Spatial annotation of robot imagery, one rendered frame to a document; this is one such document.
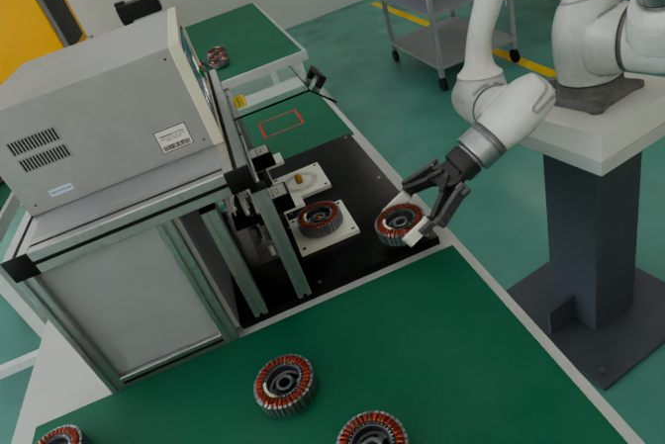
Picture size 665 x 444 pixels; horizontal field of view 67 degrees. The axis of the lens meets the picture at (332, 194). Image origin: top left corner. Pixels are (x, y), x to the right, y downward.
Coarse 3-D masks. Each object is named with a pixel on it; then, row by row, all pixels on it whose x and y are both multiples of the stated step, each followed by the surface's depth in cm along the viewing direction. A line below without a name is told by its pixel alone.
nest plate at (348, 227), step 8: (344, 208) 128; (328, 216) 127; (344, 216) 125; (296, 224) 128; (344, 224) 122; (352, 224) 121; (296, 232) 125; (336, 232) 120; (344, 232) 119; (352, 232) 119; (296, 240) 122; (304, 240) 121; (312, 240) 120; (320, 240) 120; (328, 240) 119; (336, 240) 119; (304, 248) 119; (312, 248) 118; (320, 248) 119
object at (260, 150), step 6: (264, 144) 139; (252, 150) 138; (258, 150) 137; (264, 150) 136; (252, 156) 135; (258, 156) 134; (264, 156) 135; (270, 156) 135; (276, 156) 140; (258, 162) 135; (264, 162) 136; (270, 162) 136; (276, 162) 137; (282, 162) 137; (258, 168) 136; (264, 168) 136; (270, 168) 137; (246, 192) 139
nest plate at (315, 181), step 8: (304, 168) 151; (312, 168) 150; (320, 168) 148; (288, 176) 150; (304, 176) 147; (312, 176) 146; (320, 176) 144; (288, 184) 146; (296, 184) 145; (304, 184) 143; (312, 184) 142; (320, 184) 141; (328, 184) 140; (304, 192) 140; (312, 192) 139
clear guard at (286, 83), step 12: (276, 72) 142; (288, 72) 139; (300, 72) 141; (240, 84) 142; (252, 84) 139; (264, 84) 136; (276, 84) 133; (288, 84) 131; (300, 84) 128; (312, 84) 132; (228, 96) 137; (252, 96) 131; (264, 96) 128; (276, 96) 126; (288, 96) 124; (324, 96) 125; (240, 108) 126; (252, 108) 124; (264, 108) 123
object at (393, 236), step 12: (408, 204) 111; (384, 216) 112; (396, 216) 112; (408, 216) 111; (420, 216) 107; (384, 228) 108; (396, 228) 109; (408, 228) 105; (384, 240) 108; (396, 240) 105
